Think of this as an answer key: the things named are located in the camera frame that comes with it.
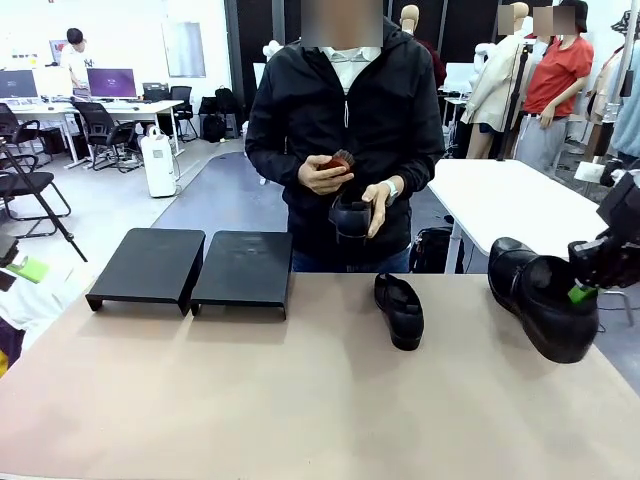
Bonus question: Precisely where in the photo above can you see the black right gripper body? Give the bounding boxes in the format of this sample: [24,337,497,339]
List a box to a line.
[597,172,640,291]

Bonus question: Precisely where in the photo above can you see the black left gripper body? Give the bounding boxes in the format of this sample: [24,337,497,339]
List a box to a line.
[0,234,20,269]

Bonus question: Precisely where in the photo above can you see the large black leather shoe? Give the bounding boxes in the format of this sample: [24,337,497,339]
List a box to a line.
[487,237,601,365]

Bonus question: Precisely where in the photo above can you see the small black leather shoe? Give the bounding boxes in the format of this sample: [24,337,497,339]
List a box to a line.
[373,273,425,351]
[328,192,381,246]

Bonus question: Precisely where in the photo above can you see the wooden shoe brush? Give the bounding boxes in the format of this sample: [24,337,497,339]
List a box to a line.
[319,148,357,180]

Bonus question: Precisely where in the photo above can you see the person's left forearm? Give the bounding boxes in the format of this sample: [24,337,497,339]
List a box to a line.
[394,144,446,204]

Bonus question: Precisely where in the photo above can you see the person's right forearm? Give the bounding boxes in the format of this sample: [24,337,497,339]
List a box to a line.
[244,134,307,184]

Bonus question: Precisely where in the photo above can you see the black metal shoe stand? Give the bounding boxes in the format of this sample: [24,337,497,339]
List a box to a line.
[189,230,295,321]
[84,228,207,317]

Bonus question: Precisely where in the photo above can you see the person's left hand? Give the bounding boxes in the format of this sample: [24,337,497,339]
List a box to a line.
[360,182,396,240]

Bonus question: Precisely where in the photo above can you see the person's right hand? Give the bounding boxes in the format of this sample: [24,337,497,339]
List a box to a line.
[298,154,355,197]

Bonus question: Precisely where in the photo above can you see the black tripod leg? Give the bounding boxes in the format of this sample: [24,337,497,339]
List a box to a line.
[0,139,89,264]

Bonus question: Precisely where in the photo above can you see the purple yellow object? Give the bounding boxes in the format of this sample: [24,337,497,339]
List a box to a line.
[0,317,26,379]

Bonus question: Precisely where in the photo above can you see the black folding chair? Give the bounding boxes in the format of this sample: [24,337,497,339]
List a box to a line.
[0,153,72,240]

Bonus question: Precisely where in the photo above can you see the white paper tag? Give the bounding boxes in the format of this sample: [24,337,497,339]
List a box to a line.
[574,162,609,185]

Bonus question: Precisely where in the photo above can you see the white background table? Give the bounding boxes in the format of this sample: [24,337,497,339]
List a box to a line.
[428,158,621,274]

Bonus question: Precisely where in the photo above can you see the clothes rack with garments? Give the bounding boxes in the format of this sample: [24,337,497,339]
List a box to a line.
[582,7,640,161]

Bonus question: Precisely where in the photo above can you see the black mesh office chair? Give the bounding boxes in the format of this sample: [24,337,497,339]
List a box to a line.
[71,101,140,175]
[169,85,200,145]
[0,102,54,166]

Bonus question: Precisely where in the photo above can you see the black bag under table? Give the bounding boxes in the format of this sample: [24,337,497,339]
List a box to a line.
[409,227,454,274]

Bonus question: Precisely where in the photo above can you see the white air purifier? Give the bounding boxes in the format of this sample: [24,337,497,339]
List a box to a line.
[139,124,178,199]

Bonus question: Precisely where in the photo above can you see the black computer monitor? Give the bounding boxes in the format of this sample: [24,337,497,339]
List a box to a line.
[86,67,138,100]
[0,69,39,100]

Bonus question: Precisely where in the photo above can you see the mannequin in red t-shirt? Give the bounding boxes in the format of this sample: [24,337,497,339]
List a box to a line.
[522,0,596,174]

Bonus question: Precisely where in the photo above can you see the mannequin in beige coat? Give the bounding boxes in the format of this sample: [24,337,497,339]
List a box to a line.
[459,2,534,161]

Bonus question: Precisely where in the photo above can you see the person in white t-shirt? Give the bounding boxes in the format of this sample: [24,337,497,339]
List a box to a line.
[58,27,92,101]

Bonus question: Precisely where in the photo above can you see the long white office desk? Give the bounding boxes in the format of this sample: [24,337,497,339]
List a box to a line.
[0,98,185,171]

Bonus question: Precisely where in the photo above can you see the black desktop printer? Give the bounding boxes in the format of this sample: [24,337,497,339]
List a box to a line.
[142,82,171,104]

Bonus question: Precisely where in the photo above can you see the black backpack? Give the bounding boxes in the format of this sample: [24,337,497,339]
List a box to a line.
[214,86,240,117]
[201,113,227,144]

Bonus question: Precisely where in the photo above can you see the mannequin in dark red top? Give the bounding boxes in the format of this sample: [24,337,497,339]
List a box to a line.
[399,4,449,94]

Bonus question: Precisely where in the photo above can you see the person in black jacket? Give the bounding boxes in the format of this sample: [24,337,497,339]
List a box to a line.
[244,14,446,274]

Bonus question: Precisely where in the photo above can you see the black camera tripod pole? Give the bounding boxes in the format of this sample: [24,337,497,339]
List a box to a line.
[496,43,532,164]

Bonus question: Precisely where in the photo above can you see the grey wall panel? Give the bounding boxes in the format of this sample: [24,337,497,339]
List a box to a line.
[162,20,207,79]

